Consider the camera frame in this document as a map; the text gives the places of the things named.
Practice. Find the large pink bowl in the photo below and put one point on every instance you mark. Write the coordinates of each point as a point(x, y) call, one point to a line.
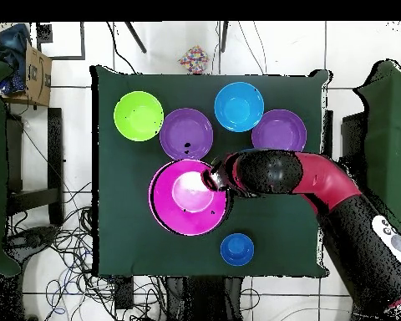
point(184, 200)

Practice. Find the purple bowl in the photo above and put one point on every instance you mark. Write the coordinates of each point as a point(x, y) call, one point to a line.
point(187, 127)
point(279, 127)

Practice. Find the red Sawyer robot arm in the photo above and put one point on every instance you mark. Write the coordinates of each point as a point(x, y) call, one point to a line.
point(341, 194)

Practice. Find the small dark blue bowl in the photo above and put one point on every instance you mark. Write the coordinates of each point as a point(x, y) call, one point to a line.
point(237, 249)

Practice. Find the large blue bowl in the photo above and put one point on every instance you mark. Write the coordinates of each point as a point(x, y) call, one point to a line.
point(238, 107)

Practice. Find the dark green table cloth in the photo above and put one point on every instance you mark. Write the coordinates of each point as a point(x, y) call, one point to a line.
point(134, 154)

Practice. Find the large green bowl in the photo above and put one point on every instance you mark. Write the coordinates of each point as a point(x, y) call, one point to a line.
point(138, 117)

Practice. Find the multicoloured bundle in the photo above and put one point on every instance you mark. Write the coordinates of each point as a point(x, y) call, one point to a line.
point(194, 59)

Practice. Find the cardboard box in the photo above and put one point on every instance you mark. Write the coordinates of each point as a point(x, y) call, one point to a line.
point(37, 73)

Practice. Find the blue cloth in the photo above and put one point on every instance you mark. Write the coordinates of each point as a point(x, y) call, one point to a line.
point(13, 40)

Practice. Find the black bench frame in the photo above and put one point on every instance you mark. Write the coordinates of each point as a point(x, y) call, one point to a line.
point(55, 160)

